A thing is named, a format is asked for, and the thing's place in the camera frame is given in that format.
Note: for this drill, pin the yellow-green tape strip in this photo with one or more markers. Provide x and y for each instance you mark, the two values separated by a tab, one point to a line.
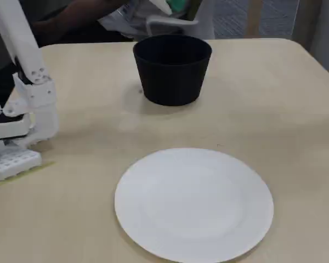
45	165

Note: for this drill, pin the green cube block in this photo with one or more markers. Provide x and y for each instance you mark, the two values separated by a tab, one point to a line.
178	5

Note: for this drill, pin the black pot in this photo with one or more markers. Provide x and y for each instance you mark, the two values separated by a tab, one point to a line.
172	82

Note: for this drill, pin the light wooden post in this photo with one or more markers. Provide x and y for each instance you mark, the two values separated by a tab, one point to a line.
254	16

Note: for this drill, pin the white paper plate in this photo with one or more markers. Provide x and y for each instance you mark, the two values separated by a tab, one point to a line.
194	205

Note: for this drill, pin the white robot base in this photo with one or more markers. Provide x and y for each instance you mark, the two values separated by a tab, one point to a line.
44	117

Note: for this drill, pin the white perforated mounting plate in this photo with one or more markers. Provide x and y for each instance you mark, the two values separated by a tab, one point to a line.
13	164

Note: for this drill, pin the white fixed gripper finger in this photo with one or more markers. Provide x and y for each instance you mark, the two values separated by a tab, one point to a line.
161	5

